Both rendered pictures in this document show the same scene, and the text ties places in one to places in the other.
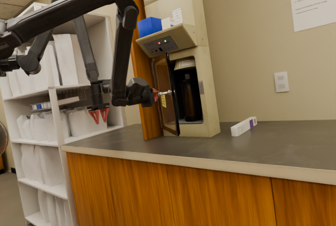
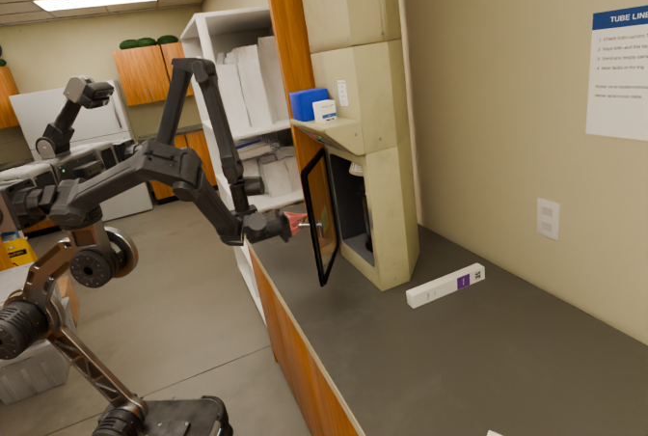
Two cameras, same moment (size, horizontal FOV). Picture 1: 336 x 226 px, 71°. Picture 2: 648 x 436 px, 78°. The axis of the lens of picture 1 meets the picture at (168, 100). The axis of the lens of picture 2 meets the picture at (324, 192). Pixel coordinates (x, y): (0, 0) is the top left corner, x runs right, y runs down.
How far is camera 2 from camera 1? 0.82 m
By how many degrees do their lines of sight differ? 34
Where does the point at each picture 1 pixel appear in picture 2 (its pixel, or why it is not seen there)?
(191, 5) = (355, 84)
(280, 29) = (562, 117)
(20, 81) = not seen: hidden behind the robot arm
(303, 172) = not seen: outside the picture
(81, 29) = (213, 108)
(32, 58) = not seen: hidden behind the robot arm
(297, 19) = (595, 108)
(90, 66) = (227, 162)
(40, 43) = (166, 131)
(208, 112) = (379, 257)
